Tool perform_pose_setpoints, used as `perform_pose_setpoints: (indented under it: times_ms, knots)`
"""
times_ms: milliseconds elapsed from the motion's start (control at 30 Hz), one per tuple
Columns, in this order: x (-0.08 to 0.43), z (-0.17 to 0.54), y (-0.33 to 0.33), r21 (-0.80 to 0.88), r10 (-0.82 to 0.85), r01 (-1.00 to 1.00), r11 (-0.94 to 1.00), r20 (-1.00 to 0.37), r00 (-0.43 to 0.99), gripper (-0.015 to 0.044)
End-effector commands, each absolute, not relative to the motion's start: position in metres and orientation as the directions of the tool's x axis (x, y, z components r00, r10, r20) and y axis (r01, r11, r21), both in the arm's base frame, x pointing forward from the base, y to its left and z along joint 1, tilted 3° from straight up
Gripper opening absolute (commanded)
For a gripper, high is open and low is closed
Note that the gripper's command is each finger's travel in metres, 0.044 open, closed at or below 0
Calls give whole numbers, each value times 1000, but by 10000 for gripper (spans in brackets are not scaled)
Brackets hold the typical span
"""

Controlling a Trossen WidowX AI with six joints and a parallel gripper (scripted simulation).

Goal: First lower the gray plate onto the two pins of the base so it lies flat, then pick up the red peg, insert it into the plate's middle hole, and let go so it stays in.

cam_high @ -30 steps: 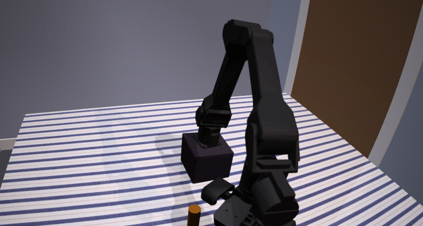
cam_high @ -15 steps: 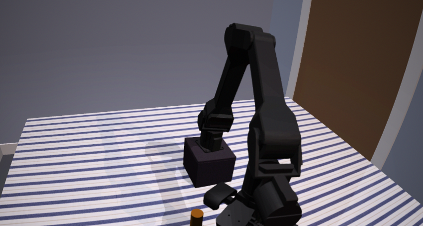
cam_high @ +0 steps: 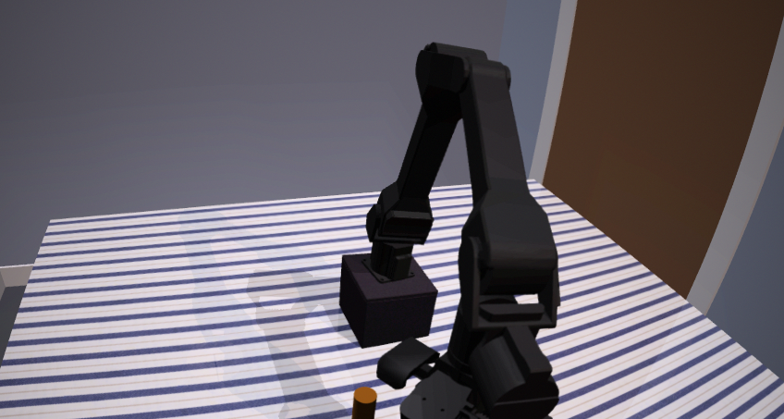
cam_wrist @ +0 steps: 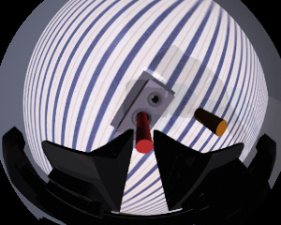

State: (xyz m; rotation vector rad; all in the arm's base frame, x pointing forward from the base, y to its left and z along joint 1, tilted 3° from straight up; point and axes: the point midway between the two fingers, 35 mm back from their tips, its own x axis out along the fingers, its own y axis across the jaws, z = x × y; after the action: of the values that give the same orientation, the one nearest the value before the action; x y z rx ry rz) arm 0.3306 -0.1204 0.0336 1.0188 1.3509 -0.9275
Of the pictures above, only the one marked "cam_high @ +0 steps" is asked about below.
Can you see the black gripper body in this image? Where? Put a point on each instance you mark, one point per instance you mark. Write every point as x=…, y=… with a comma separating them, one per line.
x=412, y=358

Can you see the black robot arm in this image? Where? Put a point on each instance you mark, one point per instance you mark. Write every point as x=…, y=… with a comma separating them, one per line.
x=507, y=246

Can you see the orange-brown cylinder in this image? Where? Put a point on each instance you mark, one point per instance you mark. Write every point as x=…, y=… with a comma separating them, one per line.
x=364, y=403

